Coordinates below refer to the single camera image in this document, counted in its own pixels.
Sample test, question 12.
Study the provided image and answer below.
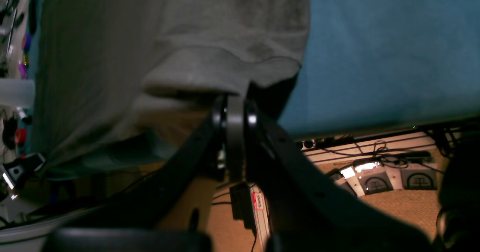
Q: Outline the blue table cloth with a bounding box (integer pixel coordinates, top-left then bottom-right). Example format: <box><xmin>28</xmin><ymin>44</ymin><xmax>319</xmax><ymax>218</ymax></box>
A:
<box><xmin>278</xmin><ymin>0</ymin><xmax>480</xmax><ymax>138</ymax></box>

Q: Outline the black power strip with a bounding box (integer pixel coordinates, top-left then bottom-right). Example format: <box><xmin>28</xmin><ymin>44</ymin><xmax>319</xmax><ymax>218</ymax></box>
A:
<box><xmin>295</xmin><ymin>135</ymin><xmax>355</xmax><ymax>151</ymax></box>

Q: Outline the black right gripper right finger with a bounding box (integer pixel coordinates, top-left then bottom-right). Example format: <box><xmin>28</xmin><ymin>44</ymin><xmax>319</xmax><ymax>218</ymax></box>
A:
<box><xmin>244</xmin><ymin>100</ymin><xmax>270</xmax><ymax>185</ymax></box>

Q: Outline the grey T-shirt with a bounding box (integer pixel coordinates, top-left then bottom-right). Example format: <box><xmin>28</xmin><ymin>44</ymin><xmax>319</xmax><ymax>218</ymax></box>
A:
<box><xmin>31</xmin><ymin>0</ymin><xmax>310</xmax><ymax>171</ymax></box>

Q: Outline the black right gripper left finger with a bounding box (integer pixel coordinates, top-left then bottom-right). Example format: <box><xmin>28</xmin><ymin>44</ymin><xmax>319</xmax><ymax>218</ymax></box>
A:
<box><xmin>210</xmin><ymin>94</ymin><xmax>227</xmax><ymax>177</ymax></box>

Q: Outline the translucent plastic cup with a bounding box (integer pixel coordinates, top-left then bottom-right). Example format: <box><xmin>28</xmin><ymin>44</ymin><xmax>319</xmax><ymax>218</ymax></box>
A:
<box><xmin>0</xmin><ymin>78</ymin><xmax>35</xmax><ymax>109</ymax></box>

